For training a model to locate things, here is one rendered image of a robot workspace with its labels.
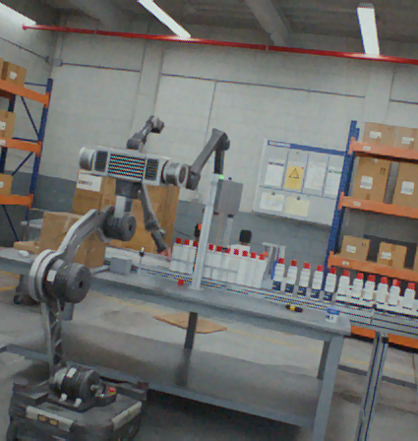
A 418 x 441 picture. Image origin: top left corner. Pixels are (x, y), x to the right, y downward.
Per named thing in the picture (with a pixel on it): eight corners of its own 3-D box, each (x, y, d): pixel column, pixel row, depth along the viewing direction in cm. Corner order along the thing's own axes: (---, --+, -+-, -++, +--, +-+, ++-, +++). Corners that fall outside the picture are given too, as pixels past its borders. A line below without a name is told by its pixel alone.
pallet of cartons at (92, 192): (166, 291, 769) (185, 187, 762) (147, 300, 689) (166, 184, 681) (84, 274, 794) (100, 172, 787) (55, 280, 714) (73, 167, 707)
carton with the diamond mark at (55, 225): (102, 266, 344) (110, 220, 342) (83, 270, 321) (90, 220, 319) (58, 256, 352) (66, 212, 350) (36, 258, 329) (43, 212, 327)
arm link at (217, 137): (213, 121, 332) (229, 127, 329) (214, 136, 344) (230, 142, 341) (174, 178, 313) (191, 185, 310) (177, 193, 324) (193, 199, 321)
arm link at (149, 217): (126, 167, 367) (141, 160, 364) (130, 170, 373) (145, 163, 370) (143, 230, 355) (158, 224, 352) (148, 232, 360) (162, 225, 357)
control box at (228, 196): (238, 215, 342) (244, 183, 341) (217, 212, 330) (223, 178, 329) (226, 213, 350) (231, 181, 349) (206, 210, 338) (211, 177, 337)
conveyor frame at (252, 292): (330, 310, 342) (332, 302, 342) (330, 313, 331) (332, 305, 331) (73, 256, 375) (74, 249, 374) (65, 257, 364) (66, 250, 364)
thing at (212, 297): (344, 298, 418) (345, 295, 418) (350, 336, 289) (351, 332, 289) (75, 243, 459) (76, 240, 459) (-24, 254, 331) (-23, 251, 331)
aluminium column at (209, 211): (200, 288, 340) (220, 174, 336) (198, 289, 335) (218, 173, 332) (193, 286, 340) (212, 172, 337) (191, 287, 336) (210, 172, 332)
